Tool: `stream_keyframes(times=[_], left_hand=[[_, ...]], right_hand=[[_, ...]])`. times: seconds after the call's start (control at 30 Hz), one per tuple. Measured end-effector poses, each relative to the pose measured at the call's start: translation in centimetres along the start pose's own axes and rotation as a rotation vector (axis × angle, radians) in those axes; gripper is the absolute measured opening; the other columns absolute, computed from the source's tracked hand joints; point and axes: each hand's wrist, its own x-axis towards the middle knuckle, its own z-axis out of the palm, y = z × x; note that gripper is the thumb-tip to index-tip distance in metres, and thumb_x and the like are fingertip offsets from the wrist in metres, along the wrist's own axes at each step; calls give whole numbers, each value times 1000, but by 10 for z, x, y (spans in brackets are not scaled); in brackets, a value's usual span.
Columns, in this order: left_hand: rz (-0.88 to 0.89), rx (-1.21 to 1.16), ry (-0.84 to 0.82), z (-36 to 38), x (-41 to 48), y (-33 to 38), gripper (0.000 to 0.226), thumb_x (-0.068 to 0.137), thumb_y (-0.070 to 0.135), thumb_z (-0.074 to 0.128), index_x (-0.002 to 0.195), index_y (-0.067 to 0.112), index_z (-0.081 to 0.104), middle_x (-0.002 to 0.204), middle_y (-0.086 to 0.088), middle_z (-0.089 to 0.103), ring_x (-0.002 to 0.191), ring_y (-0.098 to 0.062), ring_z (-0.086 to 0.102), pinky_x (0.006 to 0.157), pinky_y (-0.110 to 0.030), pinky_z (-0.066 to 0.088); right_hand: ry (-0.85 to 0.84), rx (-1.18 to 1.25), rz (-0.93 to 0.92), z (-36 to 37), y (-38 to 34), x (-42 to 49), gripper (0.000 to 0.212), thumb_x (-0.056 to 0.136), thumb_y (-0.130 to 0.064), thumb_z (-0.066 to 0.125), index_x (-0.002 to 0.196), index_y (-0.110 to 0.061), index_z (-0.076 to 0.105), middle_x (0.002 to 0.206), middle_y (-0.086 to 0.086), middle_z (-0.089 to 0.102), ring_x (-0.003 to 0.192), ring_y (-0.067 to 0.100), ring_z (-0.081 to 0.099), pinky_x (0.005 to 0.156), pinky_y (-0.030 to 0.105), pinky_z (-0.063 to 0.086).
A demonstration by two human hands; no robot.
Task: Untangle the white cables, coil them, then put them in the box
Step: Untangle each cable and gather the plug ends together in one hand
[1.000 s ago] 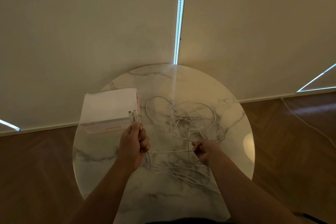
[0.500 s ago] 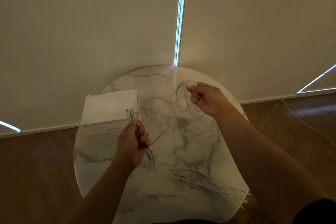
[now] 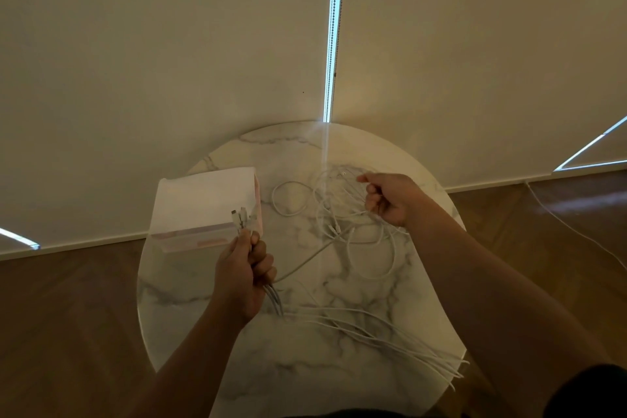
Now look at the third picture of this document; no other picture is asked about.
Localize blind bead chain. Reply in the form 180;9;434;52
321;0;347;123

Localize pink white storage box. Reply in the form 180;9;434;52
149;167;264;254

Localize long white cable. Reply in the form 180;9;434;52
230;206;470;390
272;224;359;284

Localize person's right hand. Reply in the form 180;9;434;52
356;172;430;229

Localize person's black clothing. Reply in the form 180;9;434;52
289;364;627;418

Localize person's right forearm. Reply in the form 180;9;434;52
404;197;613;418

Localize beige roller blind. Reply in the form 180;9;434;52
0;0;336;259
323;0;627;193

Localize tangle of white cables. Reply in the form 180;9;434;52
270;165;410;281

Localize thin white floor cord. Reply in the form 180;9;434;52
526;182;627;270

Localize person's left hand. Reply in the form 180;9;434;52
210;229;278;328

